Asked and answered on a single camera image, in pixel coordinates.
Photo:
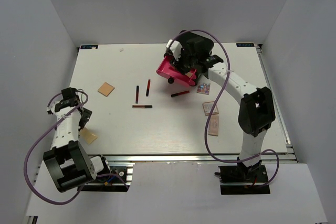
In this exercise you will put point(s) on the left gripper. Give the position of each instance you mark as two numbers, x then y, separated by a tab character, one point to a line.
85	116

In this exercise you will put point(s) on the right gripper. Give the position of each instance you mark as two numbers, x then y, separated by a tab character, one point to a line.
184	52

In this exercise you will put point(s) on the black pink drawer organizer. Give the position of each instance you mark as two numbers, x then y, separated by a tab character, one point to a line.
166	70

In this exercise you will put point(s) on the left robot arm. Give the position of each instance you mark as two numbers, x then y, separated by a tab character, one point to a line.
67	162

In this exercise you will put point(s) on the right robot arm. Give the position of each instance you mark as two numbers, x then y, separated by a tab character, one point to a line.
256	107

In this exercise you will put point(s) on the flat peach palette left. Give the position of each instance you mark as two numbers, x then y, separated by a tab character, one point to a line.
87	136

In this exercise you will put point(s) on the square peach compact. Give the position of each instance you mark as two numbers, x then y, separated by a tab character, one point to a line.
106	89

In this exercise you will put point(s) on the clear eyeshadow palette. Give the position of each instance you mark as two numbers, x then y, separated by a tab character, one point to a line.
203	88

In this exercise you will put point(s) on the right blue corner label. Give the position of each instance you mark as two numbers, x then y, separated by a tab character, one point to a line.
245	44

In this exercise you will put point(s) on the blue corner label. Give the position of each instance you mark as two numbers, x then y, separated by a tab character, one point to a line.
245	44
88	47

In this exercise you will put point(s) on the red lip gloss tube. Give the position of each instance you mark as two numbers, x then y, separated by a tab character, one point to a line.
180	93

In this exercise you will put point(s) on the horizontal lip gloss tube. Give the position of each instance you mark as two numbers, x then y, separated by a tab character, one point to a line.
137	106

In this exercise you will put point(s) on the peach compact with label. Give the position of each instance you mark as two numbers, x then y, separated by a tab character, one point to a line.
207	106

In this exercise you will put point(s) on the red lip gloss upright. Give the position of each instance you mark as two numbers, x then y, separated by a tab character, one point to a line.
148	88

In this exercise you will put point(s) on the dark lip gloss vertical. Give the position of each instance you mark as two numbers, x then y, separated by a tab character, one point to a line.
137	94

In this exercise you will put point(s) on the left blue corner label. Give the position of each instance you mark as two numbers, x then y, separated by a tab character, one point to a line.
88	47

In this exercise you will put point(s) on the peach rectangular palette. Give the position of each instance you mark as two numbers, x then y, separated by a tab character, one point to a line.
213	128

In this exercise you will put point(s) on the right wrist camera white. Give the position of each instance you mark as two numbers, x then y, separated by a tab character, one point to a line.
174	48

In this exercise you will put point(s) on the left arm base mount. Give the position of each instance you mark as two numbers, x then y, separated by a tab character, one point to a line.
119	179

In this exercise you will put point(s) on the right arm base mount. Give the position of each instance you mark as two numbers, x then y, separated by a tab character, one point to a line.
237	180

